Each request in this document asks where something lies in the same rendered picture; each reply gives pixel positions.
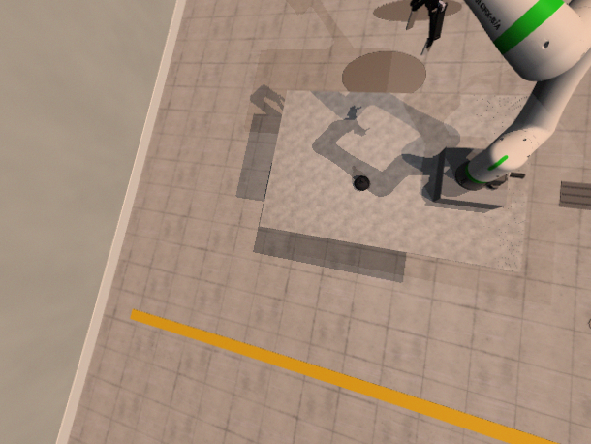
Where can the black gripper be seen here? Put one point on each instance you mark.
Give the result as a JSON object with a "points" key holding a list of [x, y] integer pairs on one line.
{"points": [[436, 19]]}

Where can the black desk bell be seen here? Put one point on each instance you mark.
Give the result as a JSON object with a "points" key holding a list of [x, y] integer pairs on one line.
{"points": [[362, 183]]}

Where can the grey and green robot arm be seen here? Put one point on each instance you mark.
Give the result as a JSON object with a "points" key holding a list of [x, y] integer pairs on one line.
{"points": [[541, 40]]}

